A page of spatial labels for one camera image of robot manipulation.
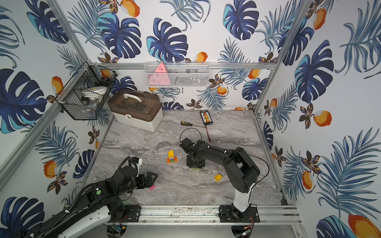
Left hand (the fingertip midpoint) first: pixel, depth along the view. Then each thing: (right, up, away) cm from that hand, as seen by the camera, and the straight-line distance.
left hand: (152, 175), depth 74 cm
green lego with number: (+23, -1, +16) cm, 28 cm away
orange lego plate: (+10, +4, +18) cm, 21 cm away
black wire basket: (-44, +56, +16) cm, 73 cm away
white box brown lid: (-13, +36, +21) cm, 44 cm away
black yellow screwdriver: (+18, +26, +35) cm, 48 cm away
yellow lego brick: (+8, +8, +12) cm, 17 cm away
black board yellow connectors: (+31, +32, +41) cm, 60 cm away
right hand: (+22, +1, +16) cm, 27 cm away
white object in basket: (-32, +43, +5) cm, 54 cm away
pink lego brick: (-2, -9, +8) cm, 12 cm away
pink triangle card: (0, +53, +16) cm, 56 cm away
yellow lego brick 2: (+35, -4, +10) cm, 36 cm away
